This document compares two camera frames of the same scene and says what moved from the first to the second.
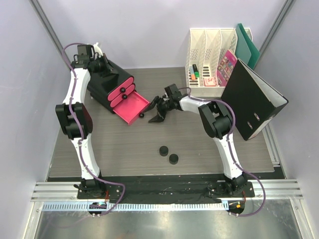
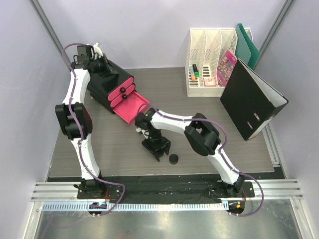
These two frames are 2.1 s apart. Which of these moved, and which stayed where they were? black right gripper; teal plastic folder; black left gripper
Moved: black right gripper
Stayed: teal plastic folder; black left gripper
